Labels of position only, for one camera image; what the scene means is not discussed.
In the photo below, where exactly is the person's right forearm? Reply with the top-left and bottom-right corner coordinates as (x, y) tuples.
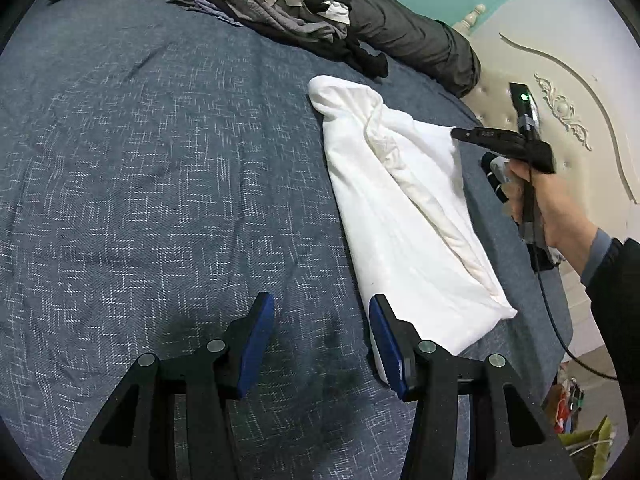
(580, 227), (640, 480)

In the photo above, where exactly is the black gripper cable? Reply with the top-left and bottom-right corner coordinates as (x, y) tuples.
(536, 260), (621, 382)

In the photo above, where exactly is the pile of mixed clothes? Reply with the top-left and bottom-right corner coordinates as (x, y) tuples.
(167, 0), (390, 80)

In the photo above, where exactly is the person's right hand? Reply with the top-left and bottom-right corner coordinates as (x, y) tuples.
(505, 164), (601, 272)

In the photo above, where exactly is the cream bedpost finial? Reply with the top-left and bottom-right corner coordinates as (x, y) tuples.
(452, 4), (487, 39)

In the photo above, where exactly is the grey crumpled garment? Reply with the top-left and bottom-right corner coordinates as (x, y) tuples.
(195, 0), (351, 47)

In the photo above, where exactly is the blue patterned bedspread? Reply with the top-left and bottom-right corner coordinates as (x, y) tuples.
(0, 0), (573, 480)

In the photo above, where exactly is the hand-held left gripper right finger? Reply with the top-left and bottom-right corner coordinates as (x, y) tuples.
(368, 294), (581, 480)

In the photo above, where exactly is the pale blue crumpled garment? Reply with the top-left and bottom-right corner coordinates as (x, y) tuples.
(192, 0), (242, 27)

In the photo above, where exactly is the colourful floor clutter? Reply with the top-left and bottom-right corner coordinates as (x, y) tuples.
(542, 365), (617, 466)

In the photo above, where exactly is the cream tufted headboard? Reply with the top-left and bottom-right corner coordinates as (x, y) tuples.
(452, 0), (640, 361)

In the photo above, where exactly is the white long-sleeve shirt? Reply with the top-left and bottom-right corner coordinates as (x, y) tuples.
(307, 75), (518, 381)

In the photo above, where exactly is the dark grey rolled duvet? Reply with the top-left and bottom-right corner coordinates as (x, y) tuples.
(47, 0), (482, 99)

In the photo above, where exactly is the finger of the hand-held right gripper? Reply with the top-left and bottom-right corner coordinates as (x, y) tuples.
(450, 127), (523, 150)

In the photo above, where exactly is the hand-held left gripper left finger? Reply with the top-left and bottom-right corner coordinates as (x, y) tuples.
(62, 291), (276, 480)

